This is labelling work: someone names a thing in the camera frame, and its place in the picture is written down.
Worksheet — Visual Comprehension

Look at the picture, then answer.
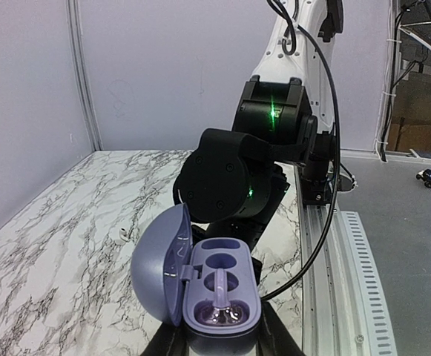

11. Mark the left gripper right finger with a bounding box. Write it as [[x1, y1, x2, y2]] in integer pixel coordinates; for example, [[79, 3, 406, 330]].
[[256, 301, 305, 356]]

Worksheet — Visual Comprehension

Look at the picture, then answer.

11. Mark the small white earbud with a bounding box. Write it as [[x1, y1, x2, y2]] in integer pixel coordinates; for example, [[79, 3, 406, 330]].
[[119, 228, 130, 243]]

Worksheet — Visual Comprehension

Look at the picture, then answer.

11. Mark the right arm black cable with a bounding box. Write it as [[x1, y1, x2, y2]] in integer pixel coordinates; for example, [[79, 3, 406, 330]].
[[261, 0, 341, 301]]

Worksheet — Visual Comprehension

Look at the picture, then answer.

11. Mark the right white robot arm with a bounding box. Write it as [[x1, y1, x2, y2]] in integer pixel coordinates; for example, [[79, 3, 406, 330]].
[[173, 1, 343, 248]]

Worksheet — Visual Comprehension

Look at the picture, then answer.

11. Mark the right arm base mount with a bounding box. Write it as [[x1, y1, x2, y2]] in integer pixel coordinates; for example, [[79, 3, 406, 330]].
[[298, 155, 359, 207]]

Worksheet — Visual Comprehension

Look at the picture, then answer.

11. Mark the front aluminium rail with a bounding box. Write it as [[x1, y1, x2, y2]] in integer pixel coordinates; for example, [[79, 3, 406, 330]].
[[302, 207, 398, 355]]

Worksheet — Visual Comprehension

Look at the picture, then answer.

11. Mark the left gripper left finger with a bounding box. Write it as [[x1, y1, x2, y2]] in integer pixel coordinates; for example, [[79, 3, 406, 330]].
[[140, 323, 189, 356]]

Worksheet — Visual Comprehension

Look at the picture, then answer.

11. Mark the purple earbud charging case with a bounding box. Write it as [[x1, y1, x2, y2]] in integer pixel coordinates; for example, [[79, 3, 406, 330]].
[[131, 204, 261, 355]]

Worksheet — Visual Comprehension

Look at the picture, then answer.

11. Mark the black keyboard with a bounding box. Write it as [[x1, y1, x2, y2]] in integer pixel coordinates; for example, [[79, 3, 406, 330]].
[[398, 18, 431, 71]]

